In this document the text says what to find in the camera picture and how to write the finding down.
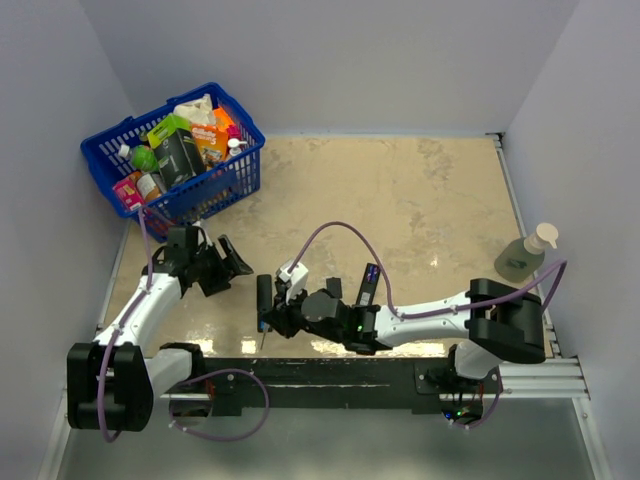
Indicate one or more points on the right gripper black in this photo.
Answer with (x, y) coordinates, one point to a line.
(280, 316)

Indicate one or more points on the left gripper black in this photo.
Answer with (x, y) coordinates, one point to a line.
(236, 266)

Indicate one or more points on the black remote control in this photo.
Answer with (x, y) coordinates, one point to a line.
(366, 293)
(264, 301)

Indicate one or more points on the black battery cover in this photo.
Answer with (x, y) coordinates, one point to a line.
(334, 287)

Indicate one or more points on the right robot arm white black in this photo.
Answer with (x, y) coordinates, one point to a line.
(491, 322)

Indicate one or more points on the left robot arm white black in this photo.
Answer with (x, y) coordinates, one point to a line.
(111, 386)

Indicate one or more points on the blue plastic shopping basket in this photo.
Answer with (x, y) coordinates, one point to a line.
(198, 198)

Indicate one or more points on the orange pill bottle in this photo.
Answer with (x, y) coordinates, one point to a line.
(148, 187)

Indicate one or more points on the green black razor box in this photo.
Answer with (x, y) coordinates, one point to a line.
(175, 151)

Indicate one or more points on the white pump bottle in basket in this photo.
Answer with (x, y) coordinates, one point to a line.
(235, 147)

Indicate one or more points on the orange Gillette razor pack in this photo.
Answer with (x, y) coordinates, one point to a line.
(211, 143)

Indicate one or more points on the pink box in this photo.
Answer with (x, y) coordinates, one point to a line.
(128, 195)

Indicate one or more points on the green bottle white cap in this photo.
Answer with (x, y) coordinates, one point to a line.
(141, 157)

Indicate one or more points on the crumpled beige paper bag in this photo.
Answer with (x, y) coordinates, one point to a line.
(199, 111)

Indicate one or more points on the green liquid soap pump bottle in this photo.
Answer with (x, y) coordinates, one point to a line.
(523, 256)

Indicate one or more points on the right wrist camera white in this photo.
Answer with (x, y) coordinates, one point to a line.
(291, 280)

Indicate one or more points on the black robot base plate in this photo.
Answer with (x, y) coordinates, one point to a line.
(420, 385)

